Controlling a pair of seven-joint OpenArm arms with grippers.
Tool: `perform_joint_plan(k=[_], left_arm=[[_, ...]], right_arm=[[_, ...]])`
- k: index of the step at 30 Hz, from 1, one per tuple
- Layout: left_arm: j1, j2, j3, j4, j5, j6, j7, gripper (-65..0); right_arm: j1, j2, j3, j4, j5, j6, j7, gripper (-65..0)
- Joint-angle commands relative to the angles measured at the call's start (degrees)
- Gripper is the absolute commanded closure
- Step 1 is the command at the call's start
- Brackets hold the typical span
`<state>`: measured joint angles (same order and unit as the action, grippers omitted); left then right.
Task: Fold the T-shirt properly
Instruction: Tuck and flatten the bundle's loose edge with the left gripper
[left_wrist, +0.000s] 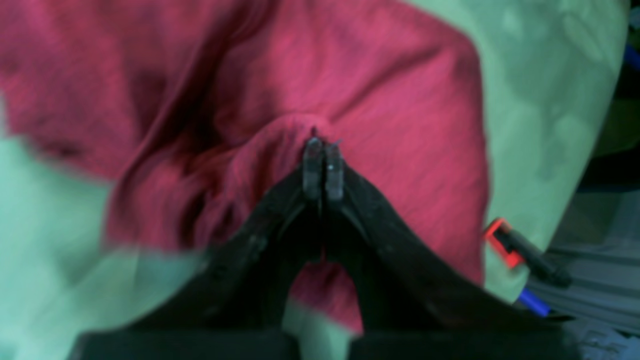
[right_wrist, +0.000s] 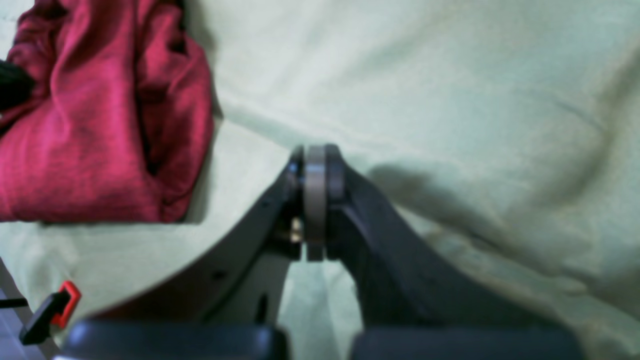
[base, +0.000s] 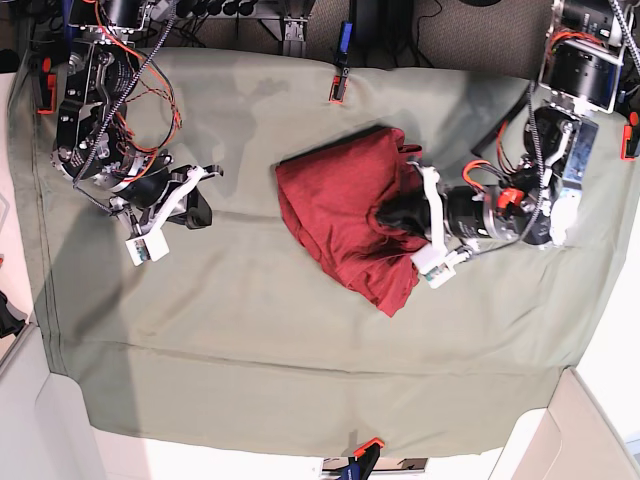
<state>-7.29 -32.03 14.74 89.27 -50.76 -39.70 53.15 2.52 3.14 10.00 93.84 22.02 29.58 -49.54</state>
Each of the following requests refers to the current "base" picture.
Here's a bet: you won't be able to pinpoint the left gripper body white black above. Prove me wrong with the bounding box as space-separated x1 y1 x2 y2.
406 158 505 255

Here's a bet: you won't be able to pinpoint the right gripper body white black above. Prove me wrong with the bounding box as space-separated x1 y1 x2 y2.
109 165 223 235

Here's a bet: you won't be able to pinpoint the red T-shirt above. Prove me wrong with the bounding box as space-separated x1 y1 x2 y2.
275 127 427 316

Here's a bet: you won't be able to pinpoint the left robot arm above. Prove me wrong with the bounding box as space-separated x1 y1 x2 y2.
375 1 639 259

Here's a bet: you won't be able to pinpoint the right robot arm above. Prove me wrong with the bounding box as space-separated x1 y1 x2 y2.
52 1 223 236

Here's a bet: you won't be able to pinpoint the green table cloth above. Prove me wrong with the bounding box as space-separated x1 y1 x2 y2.
8 49 639 457

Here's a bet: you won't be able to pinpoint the blue clamp top centre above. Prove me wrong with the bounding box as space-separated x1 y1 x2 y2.
329 21 353 104

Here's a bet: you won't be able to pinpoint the orange clamp top left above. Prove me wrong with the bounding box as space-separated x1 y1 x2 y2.
29 55 57 115

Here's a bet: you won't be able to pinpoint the orange clamp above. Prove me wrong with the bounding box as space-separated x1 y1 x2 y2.
339 437 385 480
29 55 57 115

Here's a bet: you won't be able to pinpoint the black power adapters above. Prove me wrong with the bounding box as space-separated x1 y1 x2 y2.
349 0 414 47

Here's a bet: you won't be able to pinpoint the orange clamp right edge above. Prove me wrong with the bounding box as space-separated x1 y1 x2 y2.
620 111 640 161

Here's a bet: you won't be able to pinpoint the orange clamp bottom centre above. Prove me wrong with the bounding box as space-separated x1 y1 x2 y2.
339 437 385 480

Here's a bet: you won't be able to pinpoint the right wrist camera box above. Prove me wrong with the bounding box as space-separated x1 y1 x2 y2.
125 230 169 266

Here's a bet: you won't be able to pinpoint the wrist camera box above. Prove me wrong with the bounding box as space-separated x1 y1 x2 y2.
411 245 456 289
125 230 169 266

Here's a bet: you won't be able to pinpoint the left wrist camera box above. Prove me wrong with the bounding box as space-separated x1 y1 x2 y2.
411 245 456 289

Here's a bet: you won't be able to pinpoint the aluminium table leg bracket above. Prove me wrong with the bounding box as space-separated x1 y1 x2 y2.
282 18 306 58

